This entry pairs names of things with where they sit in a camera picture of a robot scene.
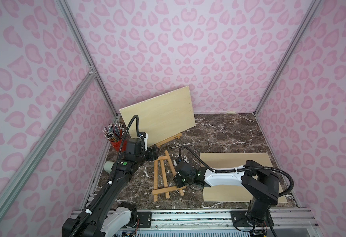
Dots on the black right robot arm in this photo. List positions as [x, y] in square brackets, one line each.
[261, 182]

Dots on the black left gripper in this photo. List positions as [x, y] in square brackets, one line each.
[153, 152]

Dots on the red pencil cup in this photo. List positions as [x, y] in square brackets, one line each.
[118, 145]

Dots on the black mounting plate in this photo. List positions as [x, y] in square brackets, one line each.
[141, 219]
[240, 219]

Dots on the light wooden board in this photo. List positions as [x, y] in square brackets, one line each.
[228, 187]
[163, 116]

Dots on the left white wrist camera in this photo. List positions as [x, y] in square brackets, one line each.
[144, 136]

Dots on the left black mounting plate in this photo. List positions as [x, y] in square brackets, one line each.
[141, 219]

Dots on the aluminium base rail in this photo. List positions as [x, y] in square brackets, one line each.
[288, 222]

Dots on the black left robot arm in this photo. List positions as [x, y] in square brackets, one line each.
[95, 220]

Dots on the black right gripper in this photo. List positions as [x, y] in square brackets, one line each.
[178, 173]

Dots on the small wooden easel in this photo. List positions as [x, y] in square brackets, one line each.
[160, 180]
[177, 136]

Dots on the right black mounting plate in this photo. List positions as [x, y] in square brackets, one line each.
[240, 219]

